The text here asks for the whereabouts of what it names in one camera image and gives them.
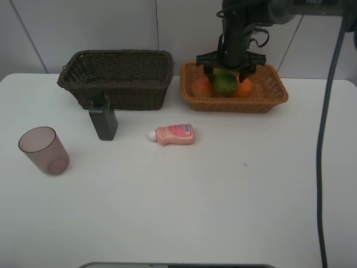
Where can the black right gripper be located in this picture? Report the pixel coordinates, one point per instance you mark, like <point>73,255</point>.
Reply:
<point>233,52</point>

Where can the green mango fruit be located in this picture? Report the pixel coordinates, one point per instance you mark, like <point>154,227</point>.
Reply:
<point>224,83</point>

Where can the orange tangerine fruit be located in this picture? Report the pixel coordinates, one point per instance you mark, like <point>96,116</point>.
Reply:
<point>244,89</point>

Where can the red yellow peach fruit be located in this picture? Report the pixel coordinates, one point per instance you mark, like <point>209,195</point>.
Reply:
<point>202,88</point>

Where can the pink lotion bottle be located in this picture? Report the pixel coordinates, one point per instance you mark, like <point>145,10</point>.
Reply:
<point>175,134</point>

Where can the translucent purple plastic cup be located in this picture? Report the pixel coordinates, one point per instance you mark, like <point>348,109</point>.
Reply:
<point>44,148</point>

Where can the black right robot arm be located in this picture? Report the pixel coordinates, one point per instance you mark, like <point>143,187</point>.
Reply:
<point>241,18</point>

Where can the light brown wicker basket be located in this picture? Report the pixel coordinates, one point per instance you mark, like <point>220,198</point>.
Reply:
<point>268,91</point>

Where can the dark brown wicker basket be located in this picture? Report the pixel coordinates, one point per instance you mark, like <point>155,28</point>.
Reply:
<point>134,80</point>

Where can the dark green rectangular bottle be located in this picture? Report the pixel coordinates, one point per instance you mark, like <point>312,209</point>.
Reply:
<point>103,117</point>

